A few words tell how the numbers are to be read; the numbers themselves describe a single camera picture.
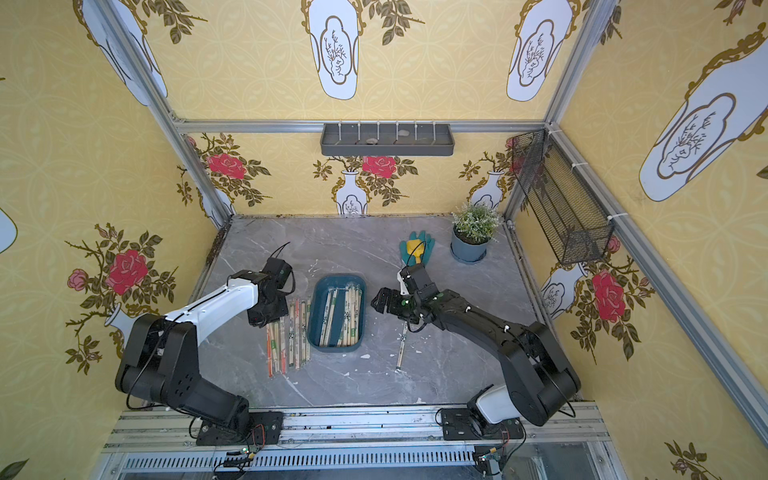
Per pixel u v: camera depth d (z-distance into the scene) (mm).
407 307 742
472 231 962
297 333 899
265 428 728
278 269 746
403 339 879
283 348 869
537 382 432
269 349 861
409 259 1068
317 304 930
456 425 732
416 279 685
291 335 895
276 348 818
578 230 817
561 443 770
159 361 439
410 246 1106
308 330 865
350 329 882
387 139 926
